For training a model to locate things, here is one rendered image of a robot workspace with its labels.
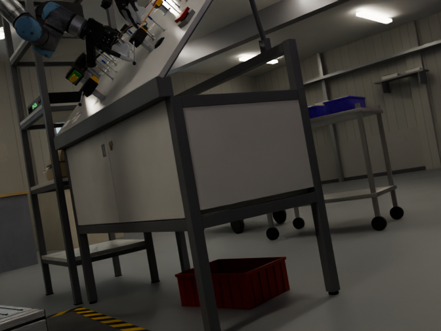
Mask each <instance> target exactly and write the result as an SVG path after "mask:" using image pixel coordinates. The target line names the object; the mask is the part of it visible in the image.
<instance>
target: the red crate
mask: <svg viewBox="0 0 441 331"><path fill-rule="evenodd" d="M285 260H286V257H253V258H235V259H216V260H214V261H211V262H209V264H210V269H211V276H212V281H213V287H214V292H215V299H216V304H217V308H228V309H252V308H254V307H256V306H258V305H260V304H262V303H264V302H266V301H268V300H270V299H272V298H274V297H276V296H278V295H280V294H282V293H284V292H286V291H288V290H290V287H289V281H288V276H287V269H286V265H285ZM175 277H177V280H178V287H179V292H180V299H181V303H182V306H188V307H200V301H199V296H198V289H197V285H196V278H195V273H194V268H192V269H188V270H186V271H183V272H181V273H177V274H175Z"/></svg>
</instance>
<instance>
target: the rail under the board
mask: <svg viewBox="0 0 441 331"><path fill-rule="evenodd" d="M171 96H174V94H173V86H172V82H171V77H170V76H169V77H163V78H162V77H155V78H154V79H152V80H150V81H149V82H147V83H145V84H144V85H141V86H140V87H138V88H137V89H135V90H134V91H131V92H130V93H128V94H127V95H125V96H124V97H121V98H120V99H118V100H117V101H115V102H113V103H111V104H110V105H108V106H107V107H105V108H103V109H101V110H100V111H98V112H97V113H95V114H93V115H92V116H89V117H88V118H86V119H85V120H83V121H81V122H79V123H78V124H76V125H75V126H73V127H71V128H69V129H68V130H66V131H65V132H63V133H61V134H59V135H58V136H56V137H55V138H54V147H55V150H64V149H65V148H69V147H71V146H73V145H75V144H77V143H79V142H81V141H84V140H85V139H88V138H89V137H92V136H93V135H96V134H97V133H99V132H101V131H103V130H105V129H107V128H109V127H111V126H113V125H115V124H117V123H119V122H121V121H123V120H126V119H127V118H130V117H131V116H134V115H135V114H138V113H140V112H142V111H144V110H146V109H148V108H150V107H152V106H154V105H156V104H158V103H160V102H162V101H164V100H165V99H166V98H168V97H171Z"/></svg>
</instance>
